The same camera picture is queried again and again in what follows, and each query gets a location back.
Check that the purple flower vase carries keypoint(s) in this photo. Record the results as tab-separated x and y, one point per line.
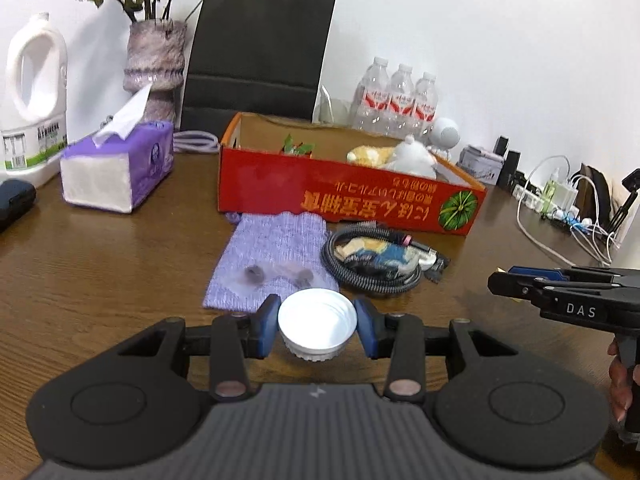
155	56

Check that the red artificial rose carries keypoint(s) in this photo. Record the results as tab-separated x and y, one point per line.
302	149

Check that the white detergent jug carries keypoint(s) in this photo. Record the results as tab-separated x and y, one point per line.
34	103

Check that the black paper bag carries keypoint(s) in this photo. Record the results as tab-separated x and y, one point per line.
257	56

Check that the white yellow plush toy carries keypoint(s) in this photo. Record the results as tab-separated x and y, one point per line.
408	157

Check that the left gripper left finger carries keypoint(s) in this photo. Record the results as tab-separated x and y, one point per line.
144	397

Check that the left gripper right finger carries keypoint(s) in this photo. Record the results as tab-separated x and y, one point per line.
493	402

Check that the white robot figurine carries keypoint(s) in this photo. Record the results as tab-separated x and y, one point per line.
442	137

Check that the dark blue case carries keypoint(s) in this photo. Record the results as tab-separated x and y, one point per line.
16	198

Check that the small tin box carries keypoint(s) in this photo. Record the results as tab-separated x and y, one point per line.
483	166

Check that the white power strip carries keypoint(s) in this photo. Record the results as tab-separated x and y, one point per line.
561	205

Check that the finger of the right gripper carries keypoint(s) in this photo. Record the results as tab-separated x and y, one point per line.
530	287
589	274

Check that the right water bottle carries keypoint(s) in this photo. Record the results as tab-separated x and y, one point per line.
425	100

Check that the red cardboard box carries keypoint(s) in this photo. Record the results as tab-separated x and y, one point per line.
255	178

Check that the middle water bottle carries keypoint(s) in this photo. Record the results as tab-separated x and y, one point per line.
400	102

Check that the left water bottle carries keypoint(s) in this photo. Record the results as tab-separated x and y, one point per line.
371	97

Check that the person right hand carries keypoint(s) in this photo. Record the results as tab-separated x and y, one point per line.
622	380

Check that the purple knitted cloth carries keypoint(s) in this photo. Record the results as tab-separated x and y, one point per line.
268	254

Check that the water bottle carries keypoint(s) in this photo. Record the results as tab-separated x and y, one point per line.
400	102
425	100
371	97

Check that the black small bottles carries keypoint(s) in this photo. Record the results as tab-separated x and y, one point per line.
510	160

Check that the purple tissue pack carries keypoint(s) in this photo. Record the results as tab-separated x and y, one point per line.
117	168

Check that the white jar lid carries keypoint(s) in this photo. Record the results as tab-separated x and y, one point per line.
316	323

